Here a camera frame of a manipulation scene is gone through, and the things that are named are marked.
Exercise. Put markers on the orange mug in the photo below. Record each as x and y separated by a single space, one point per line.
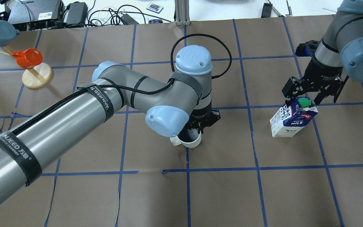
29 58

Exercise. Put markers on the blue white milk carton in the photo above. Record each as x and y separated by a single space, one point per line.
290 119

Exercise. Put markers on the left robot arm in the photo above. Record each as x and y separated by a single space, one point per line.
172 109

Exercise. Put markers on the aluminium frame post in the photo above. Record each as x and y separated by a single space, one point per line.
182 12

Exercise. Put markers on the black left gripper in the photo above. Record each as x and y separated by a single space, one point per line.
202 114

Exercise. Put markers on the black computer box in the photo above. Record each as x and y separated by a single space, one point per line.
27 15

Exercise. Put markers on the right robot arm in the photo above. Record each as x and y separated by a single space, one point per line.
341 48

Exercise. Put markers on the black power adapter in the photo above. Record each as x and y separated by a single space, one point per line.
266 10

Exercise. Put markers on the white ribbed HOME mug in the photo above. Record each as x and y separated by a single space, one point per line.
188 138

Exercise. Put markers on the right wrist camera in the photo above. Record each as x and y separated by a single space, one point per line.
307 49

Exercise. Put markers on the black power brick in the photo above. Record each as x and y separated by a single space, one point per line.
76 13

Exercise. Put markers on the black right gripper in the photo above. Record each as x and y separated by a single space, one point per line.
320 73

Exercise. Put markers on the small remote control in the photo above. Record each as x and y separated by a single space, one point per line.
154 8

